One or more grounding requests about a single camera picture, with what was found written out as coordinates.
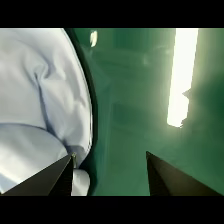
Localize pale blue shirt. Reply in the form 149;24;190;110
0;28;94;197

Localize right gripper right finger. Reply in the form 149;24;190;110
145;150;224;197

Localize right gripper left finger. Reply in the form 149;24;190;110
1;152;77;197

